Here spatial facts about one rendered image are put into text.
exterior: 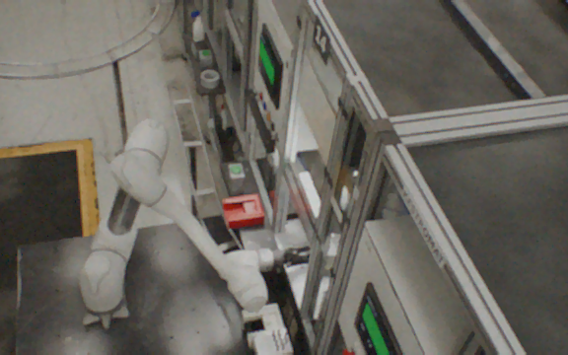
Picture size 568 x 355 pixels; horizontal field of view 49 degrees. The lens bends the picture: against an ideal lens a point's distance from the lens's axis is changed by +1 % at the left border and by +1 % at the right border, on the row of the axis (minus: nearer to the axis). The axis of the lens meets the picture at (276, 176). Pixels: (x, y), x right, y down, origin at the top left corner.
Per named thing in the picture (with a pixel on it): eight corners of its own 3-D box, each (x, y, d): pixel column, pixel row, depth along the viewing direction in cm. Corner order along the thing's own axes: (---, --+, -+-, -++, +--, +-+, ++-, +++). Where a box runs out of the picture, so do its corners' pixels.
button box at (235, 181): (226, 182, 279) (227, 164, 270) (244, 180, 280) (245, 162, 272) (230, 195, 273) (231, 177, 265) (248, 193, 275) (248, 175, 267)
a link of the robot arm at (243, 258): (253, 263, 246) (261, 285, 235) (215, 270, 243) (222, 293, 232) (253, 242, 241) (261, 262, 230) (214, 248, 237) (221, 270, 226)
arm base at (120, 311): (83, 335, 248) (81, 327, 244) (80, 288, 262) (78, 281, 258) (130, 325, 252) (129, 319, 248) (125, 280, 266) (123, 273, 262)
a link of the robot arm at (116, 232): (84, 265, 258) (99, 225, 273) (122, 276, 262) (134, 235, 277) (121, 144, 205) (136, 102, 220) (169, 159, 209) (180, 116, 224)
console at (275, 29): (247, 84, 255) (251, -19, 222) (313, 77, 262) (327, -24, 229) (272, 154, 228) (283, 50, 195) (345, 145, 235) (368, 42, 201)
